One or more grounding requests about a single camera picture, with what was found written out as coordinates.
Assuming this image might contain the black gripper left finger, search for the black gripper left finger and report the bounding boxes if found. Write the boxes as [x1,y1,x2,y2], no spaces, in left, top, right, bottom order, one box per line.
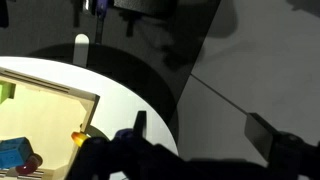
[133,110,148,139]

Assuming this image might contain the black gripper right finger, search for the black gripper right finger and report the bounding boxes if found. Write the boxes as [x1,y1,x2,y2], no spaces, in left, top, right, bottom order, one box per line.
[244,112,278,162]

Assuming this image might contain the light green block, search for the light green block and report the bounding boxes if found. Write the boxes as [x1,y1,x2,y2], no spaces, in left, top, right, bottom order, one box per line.
[0,80,17,106]

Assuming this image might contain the light wooden tray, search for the light wooden tray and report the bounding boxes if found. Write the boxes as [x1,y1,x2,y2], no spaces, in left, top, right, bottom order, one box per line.
[0,66,101,180]

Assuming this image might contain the orange block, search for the orange block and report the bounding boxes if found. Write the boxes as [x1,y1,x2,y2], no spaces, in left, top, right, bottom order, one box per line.
[70,130,92,148]

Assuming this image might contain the blue block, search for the blue block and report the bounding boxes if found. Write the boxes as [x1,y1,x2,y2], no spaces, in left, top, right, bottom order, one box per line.
[0,136,34,170]

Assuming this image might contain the white table base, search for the white table base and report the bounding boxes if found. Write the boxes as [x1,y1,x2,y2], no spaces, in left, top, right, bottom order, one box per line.
[73,33,90,68]

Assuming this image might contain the purple and black clamp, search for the purple and black clamp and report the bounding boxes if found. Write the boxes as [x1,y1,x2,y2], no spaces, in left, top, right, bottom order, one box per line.
[84,0,111,44]

